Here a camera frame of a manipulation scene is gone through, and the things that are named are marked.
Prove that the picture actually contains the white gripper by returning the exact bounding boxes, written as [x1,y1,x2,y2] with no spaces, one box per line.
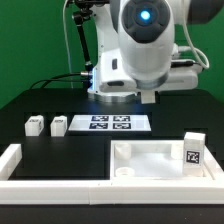
[99,63,202,93]

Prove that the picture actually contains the white square table top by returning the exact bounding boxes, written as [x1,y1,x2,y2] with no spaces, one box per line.
[110,140,216,180]

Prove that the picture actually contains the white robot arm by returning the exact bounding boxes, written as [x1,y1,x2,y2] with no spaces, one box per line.
[88,0,224,103]

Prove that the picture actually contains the white U-shaped fence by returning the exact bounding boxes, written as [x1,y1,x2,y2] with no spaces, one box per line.
[0,144,224,205]

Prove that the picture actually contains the white marker base plate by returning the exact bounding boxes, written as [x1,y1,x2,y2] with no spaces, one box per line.
[69,115,151,132]

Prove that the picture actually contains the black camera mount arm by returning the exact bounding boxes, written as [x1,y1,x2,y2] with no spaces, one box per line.
[71,0,101,79]

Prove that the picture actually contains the black cable bundle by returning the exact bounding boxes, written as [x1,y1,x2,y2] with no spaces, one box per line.
[29,71,94,90]

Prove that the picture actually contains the white hanging cable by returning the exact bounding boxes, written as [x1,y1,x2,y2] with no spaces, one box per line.
[62,0,75,90]

